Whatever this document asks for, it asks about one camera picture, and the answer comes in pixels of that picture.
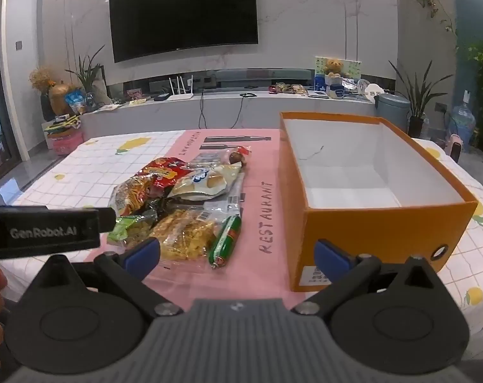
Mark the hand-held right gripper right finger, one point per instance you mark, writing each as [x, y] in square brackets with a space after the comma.
[329, 257]

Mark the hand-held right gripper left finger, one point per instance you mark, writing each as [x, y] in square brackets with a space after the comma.
[144, 253]

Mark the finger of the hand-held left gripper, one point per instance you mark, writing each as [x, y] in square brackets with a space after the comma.
[107, 219]

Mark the green snack packet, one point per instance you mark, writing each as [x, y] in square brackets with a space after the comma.
[126, 225]

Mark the yellow striped snack packet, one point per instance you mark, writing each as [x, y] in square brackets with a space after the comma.
[130, 197]

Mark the yellow crisps packet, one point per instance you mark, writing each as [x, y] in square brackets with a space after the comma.
[185, 235]

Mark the orange cardboard box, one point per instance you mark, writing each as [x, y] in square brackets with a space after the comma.
[385, 231]

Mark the red snack packet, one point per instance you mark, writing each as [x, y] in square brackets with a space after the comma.
[165, 171]

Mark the green sausage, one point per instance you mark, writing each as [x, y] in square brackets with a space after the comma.
[225, 239]

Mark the white bread packet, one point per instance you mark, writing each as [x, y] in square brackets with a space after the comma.
[201, 183]

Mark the clear packet with green label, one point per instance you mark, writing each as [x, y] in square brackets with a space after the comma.
[229, 207]

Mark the brown snack packet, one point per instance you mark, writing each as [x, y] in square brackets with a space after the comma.
[236, 155]

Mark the pile of snacks on console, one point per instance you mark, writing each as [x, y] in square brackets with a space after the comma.
[289, 88]

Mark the pink bucket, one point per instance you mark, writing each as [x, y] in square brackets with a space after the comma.
[66, 141]

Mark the grey television console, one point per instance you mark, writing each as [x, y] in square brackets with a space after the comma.
[153, 115]

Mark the pink printed mat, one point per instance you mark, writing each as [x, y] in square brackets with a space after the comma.
[257, 159]

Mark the gold vase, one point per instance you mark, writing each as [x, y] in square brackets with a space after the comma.
[60, 99]

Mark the white router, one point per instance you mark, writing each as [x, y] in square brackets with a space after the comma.
[180, 95]

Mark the potted grass plant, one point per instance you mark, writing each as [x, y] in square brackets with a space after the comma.
[88, 74]

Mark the yellow dried flowers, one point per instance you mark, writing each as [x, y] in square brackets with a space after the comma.
[42, 78]

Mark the grey trash bin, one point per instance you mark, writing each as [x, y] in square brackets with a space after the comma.
[391, 111]

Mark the pink heater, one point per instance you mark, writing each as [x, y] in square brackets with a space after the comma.
[453, 147]

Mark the potted long-leaf plant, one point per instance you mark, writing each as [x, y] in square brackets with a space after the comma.
[417, 99]

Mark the brown teddy bear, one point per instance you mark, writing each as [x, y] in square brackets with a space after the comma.
[333, 67]

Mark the blue water jug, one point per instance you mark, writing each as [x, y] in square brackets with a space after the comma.
[463, 121]

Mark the green picture board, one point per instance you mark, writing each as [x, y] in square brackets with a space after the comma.
[351, 68]

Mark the black wall television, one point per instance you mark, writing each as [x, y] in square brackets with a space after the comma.
[181, 12]

